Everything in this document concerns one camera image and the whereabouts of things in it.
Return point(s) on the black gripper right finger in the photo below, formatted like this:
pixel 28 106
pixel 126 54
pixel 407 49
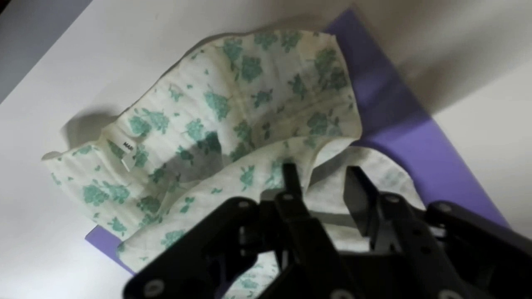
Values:
pixel 368 204

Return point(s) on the white cloth with green flowers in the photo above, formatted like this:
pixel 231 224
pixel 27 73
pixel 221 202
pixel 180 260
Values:
pixel 221 126

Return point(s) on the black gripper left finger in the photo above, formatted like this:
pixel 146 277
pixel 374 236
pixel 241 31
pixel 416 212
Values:
pixel 293 209

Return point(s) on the purple paper sheet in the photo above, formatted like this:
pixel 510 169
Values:
pixel 426 154

